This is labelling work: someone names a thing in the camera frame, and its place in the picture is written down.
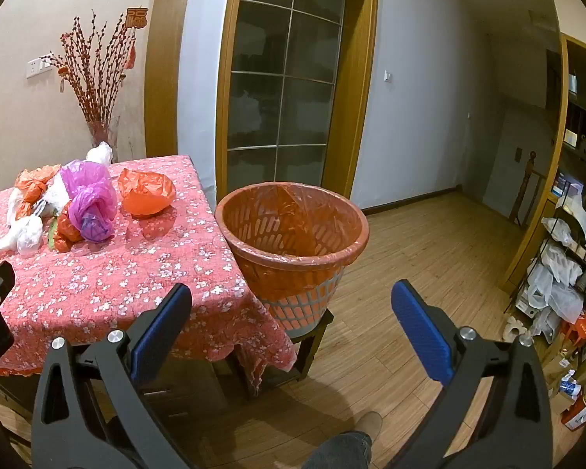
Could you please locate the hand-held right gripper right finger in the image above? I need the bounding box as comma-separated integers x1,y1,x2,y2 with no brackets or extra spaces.
391,279,554,469

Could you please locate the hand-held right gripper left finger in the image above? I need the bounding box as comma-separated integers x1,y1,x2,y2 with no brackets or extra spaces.
32,282,193,469

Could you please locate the large white plastic bag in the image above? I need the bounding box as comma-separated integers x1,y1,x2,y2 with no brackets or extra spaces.
0,216,45,259

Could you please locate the white printed plastic bag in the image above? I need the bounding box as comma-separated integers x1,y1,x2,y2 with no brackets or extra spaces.
7,173,71,220

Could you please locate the knotted orange plastic bag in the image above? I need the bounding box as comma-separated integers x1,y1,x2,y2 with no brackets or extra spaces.
14,165,62,218

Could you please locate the purple plastic bag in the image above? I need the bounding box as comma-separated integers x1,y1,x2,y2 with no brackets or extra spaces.
60,160,119,243

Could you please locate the round orange plastic bag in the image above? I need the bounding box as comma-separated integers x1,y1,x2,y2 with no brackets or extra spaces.
117,168,177,220

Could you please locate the orange lattice waste basket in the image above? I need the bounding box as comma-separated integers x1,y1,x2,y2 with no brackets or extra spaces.
215,182,370,339

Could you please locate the small white plastic bag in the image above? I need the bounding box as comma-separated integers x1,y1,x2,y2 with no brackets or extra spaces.
85,141,114,164

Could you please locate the red floral tablecloth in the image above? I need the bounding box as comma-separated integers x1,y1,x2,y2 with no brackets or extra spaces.
0,155,296,396

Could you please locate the person's brown shoe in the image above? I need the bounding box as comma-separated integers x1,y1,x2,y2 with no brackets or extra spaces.
354,410,384,445

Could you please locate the dark wooden stool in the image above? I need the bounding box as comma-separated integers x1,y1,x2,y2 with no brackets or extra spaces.
273,309,335,386

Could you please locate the person's leg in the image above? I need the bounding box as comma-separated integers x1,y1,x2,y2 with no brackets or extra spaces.
304,429,373,469

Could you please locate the colourful cardboard box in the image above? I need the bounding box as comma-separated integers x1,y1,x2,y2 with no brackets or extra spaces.
559,376,586,433

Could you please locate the clear glass vase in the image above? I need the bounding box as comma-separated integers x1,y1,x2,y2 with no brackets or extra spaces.
85,116,123,163

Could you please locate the red berry branch bouquet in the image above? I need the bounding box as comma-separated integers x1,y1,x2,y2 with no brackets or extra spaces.
41,9,138,128

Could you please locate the wooden shelf unit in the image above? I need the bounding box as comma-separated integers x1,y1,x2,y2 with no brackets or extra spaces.
503,32,586,304

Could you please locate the red hanging tassel decoration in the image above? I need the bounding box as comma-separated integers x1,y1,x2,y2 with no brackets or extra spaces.
125,7,150,70

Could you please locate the cluttered wire rack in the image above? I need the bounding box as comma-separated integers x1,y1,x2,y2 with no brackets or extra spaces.
515,190,586,343

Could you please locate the white wall outlet panel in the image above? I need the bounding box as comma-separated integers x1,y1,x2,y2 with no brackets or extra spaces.
24,54,54,79

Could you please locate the glass door with wooden frame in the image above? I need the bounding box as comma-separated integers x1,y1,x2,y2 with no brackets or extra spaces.
215,0,379,216

